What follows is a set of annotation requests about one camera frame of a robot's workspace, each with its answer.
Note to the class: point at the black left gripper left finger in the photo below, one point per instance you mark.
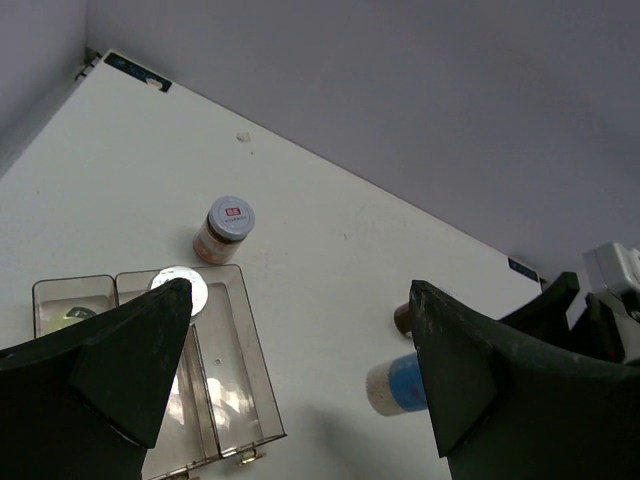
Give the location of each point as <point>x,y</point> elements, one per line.
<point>87,401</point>

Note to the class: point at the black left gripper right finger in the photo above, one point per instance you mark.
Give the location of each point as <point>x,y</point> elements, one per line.
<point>505,404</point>

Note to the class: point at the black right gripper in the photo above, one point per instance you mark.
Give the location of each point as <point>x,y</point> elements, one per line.
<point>594,335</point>

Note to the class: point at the white blue label shaker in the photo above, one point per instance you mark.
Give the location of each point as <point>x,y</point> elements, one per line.
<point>396,387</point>

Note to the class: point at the silver lid white shaker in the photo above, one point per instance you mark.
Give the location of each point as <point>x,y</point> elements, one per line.
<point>199,288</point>

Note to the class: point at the orange label jar white lid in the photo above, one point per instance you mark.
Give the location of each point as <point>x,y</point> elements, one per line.
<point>228,223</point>

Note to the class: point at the blue right corner sticker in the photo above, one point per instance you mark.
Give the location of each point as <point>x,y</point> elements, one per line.
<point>523,269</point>

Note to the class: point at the blue corner sticker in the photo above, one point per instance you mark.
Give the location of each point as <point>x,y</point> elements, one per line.
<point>137,72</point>
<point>523,269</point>

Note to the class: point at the yellow cap spice bottle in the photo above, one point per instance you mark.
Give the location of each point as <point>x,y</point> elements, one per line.
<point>67,318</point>

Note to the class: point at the dark sauce jar white lid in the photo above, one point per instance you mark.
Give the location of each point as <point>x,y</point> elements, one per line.
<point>402,320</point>

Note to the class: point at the clear brown organizer tray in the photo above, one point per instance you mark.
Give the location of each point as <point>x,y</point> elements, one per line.
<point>222,405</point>

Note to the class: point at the blue left corner sticker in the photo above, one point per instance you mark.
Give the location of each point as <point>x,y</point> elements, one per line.
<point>137,72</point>

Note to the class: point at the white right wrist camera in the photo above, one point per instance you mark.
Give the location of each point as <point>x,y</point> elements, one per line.
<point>613,273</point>

